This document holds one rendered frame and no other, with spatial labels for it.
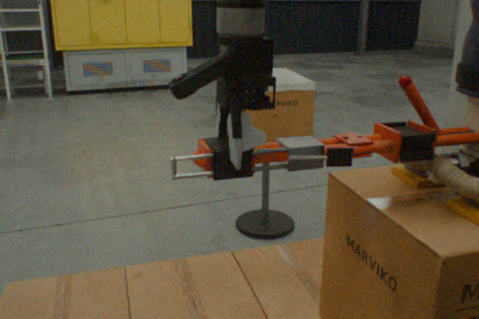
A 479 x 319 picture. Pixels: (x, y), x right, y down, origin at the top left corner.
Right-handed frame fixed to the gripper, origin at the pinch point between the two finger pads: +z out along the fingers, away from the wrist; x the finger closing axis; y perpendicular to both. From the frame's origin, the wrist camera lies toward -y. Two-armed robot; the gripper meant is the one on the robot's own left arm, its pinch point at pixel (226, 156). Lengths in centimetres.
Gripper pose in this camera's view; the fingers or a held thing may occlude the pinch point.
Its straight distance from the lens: 80.1
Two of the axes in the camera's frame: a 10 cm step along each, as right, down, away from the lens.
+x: -2.8, -2.9, 9.1
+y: 9.6, -0.7, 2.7
